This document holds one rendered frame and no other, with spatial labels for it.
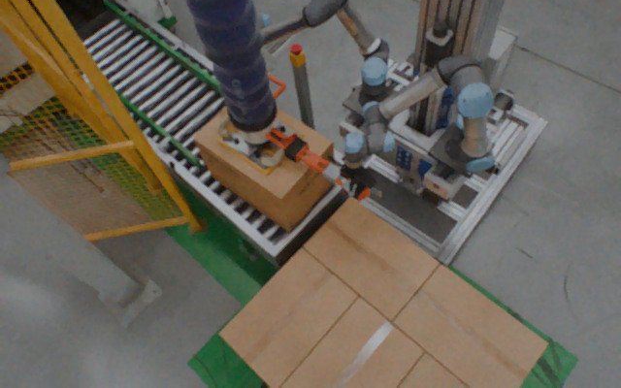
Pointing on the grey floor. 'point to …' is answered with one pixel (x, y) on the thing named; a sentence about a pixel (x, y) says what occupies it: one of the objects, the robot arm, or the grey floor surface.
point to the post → (302, 88)
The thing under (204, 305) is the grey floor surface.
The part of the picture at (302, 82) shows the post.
